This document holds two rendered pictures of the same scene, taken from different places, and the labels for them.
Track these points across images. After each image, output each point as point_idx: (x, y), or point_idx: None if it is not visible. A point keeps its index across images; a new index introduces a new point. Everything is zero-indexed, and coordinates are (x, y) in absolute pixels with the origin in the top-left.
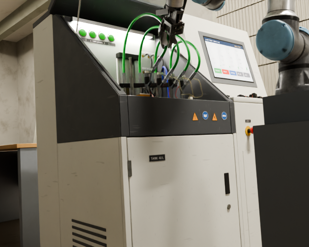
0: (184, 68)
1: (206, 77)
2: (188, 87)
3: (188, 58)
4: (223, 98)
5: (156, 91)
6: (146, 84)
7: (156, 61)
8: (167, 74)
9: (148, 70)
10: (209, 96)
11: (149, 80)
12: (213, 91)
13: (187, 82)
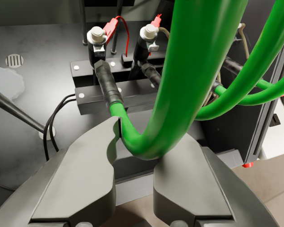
0: (218, 92)
1: None
2: (239, 37)
3: (252, 102)
4: (245, 151)
5: (161, 6)
6: (92, 63)
7: (101, 86)
8: (153, 80)
9: (94, 52)
10: (240, 111)
11: (103, 57)
12: (251, 121)
13: (224, 66)
